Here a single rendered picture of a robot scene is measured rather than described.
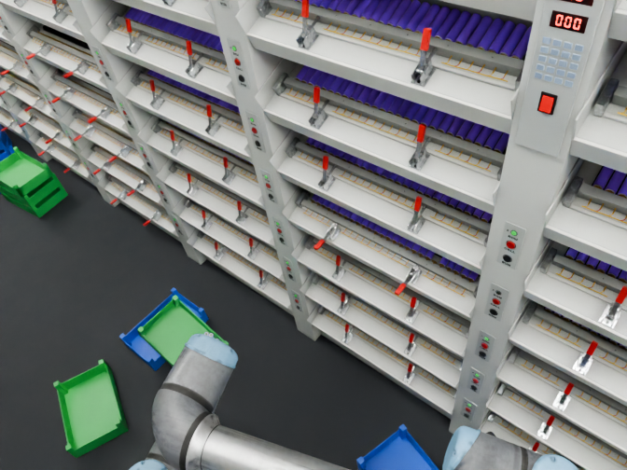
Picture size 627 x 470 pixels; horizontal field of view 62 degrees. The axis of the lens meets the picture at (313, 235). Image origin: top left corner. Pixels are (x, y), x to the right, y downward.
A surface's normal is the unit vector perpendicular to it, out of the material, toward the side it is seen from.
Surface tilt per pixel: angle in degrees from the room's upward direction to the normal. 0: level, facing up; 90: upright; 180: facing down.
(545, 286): 21
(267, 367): 0
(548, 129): 90
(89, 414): 0
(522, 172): 90
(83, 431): 0
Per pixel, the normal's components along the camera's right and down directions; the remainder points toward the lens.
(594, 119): -0.33, -0.39
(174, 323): 0.18, -0.46
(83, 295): -0.11, -0.66
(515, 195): -0.63, 0.63
